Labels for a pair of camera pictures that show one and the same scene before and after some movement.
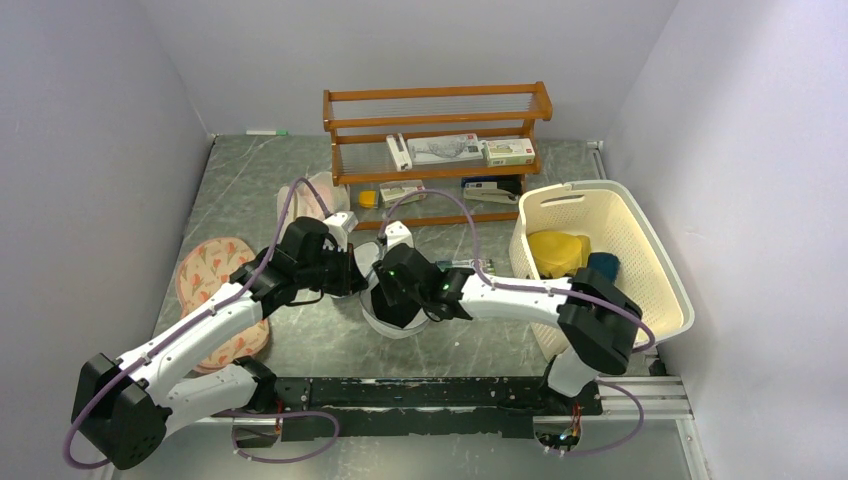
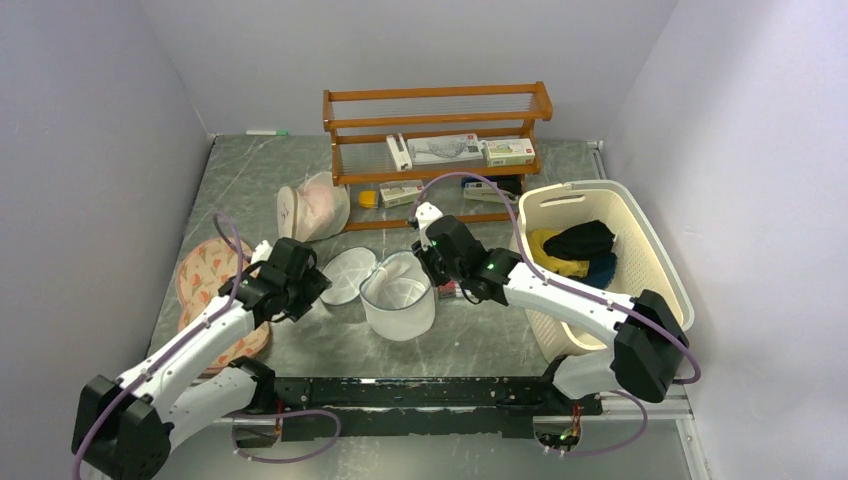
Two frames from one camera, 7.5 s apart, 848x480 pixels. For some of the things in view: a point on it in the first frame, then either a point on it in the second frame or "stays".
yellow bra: [559, 253] stays
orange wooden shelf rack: [430, 155] stays
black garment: [399, 314] to [581, 241]
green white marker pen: [267, 132] stays
